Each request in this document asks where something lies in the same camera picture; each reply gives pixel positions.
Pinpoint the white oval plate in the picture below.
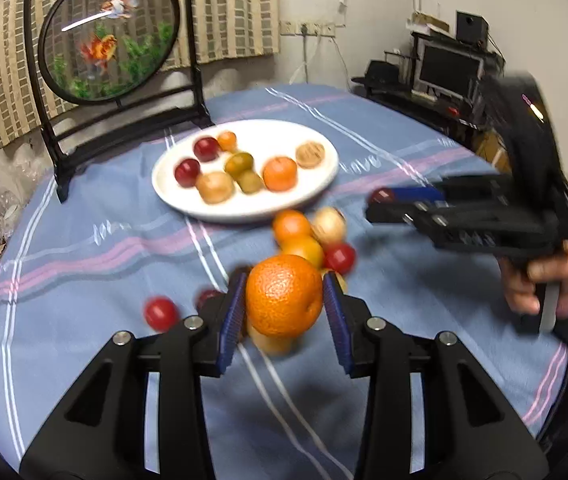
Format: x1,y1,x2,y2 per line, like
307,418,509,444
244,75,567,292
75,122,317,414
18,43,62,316
151,119,339,223

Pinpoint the orange on table far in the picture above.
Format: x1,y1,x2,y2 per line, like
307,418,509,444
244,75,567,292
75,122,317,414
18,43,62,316
272,209,312,246

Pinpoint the large orange mandarin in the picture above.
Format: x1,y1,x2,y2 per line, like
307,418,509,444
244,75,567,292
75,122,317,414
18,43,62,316
246,254,323,338

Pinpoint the black speaker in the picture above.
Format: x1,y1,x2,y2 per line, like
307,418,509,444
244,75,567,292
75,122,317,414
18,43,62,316
455,11,489,49

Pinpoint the small green fruit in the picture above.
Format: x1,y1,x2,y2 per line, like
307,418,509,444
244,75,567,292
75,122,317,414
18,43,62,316
236,170,264,195

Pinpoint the green orange mandarin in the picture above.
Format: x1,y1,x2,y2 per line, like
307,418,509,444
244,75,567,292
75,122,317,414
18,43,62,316
224,152,255,180

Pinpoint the small orange kumquat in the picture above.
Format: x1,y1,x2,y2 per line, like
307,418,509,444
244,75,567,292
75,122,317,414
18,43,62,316
217,130,237,153

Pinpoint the orange on table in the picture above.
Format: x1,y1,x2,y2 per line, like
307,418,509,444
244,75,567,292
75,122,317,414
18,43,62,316
272,209,312,246
281,236,324,269

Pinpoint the blue striped tablecloth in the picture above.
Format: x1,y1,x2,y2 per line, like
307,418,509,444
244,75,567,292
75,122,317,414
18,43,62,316
0,86,568,479

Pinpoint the person's right hand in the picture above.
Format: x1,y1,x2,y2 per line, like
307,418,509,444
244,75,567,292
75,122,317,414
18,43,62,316
498,240,568,320

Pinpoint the orange on table near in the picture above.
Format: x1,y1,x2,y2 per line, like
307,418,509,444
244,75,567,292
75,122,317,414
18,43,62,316
281,236,324,269

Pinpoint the beige passion fruit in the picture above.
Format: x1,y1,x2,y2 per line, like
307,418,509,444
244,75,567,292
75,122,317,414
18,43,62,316
311,207,347,246

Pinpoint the red plum on plate back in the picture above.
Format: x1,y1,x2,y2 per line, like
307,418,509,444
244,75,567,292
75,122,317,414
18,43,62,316
193,136,221,162

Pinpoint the red plum on plate front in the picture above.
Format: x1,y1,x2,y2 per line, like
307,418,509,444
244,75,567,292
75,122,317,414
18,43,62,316
173,158,201,188

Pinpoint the orange mandarin on plate back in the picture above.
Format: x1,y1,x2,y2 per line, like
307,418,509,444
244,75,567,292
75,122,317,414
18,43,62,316
262,156,298,192

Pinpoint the red cherry tomato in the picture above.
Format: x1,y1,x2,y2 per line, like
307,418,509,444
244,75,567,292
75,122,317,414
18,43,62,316
367,188,395,205

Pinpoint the yellow round fruit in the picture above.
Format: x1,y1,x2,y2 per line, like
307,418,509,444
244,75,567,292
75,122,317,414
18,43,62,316
247,323,298,356

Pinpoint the dark red plum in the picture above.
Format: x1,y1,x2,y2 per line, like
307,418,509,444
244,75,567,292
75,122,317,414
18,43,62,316
195,288,222,311

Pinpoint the computer monitor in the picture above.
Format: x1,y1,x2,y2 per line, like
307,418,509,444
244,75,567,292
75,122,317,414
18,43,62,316
415,41,484,102

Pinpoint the tan potato-like fruit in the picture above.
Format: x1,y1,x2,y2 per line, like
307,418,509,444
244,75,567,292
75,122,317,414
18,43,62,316
195,171,235,205

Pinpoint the lone red tomato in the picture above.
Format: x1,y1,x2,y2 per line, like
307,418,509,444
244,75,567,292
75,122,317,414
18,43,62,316
143,296,180,333

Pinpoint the red plum on plate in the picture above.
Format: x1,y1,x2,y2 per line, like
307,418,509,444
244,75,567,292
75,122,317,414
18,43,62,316
193,136,221,162
173,158,201,188

